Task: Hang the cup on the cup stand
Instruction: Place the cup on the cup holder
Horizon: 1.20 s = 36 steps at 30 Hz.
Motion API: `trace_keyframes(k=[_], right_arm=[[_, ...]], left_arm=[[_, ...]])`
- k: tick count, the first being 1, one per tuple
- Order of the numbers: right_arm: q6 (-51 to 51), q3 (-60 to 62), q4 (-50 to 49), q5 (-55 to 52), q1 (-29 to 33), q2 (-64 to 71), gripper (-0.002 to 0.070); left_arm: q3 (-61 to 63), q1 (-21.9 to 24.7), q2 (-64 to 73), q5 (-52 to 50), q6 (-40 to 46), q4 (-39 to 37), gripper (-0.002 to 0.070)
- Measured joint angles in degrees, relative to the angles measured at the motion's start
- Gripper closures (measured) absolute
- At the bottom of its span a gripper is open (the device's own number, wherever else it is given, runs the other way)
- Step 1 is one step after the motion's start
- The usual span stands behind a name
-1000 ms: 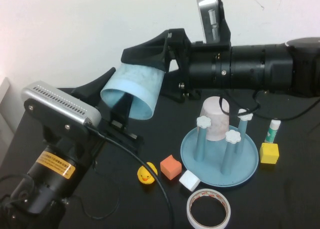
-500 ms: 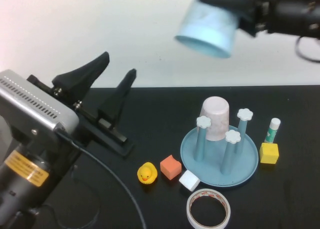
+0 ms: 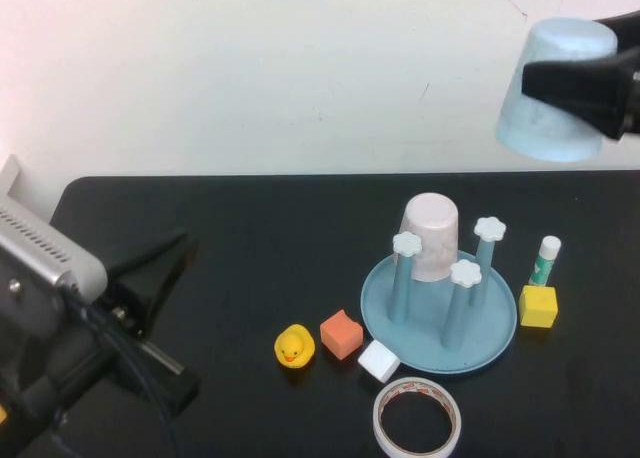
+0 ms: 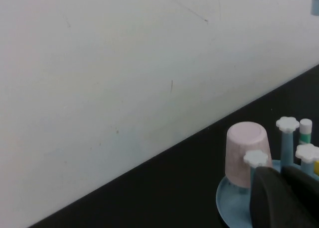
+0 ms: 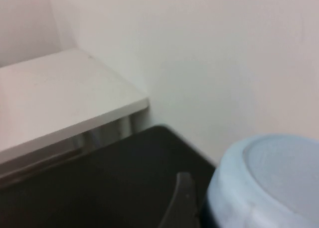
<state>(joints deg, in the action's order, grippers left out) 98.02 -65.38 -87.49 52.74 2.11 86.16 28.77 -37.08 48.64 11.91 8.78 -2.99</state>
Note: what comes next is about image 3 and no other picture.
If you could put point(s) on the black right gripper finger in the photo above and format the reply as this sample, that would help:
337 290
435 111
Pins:
575 88
622 25

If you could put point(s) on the white double-sided tape roll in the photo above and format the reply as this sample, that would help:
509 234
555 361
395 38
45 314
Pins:
385 438

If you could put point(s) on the orange foam cube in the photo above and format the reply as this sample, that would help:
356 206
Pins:
342 335

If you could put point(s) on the blue cup stand with pegs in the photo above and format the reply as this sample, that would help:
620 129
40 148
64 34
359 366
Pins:
425 338

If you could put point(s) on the light blue marbled cup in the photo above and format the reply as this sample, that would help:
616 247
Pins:
550 123

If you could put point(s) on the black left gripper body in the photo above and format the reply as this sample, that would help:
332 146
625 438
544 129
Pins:
35 318

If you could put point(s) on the pink marbled cup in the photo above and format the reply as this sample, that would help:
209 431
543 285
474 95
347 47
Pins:
435 218

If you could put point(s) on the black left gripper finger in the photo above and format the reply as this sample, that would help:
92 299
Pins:
180 390
155 273

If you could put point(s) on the white board beside table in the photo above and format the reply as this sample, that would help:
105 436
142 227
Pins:
10 178

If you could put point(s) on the white foam cube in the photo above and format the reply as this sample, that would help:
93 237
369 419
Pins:
378 362

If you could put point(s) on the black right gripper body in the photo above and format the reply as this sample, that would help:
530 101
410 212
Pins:
635 103

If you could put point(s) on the white green glue stick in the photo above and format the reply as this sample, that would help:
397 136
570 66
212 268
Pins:
545 268

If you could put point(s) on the yellow cube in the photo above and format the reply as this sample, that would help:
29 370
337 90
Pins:
538 308

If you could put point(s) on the yellow rubber duck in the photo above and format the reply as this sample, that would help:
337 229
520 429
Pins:
294 350

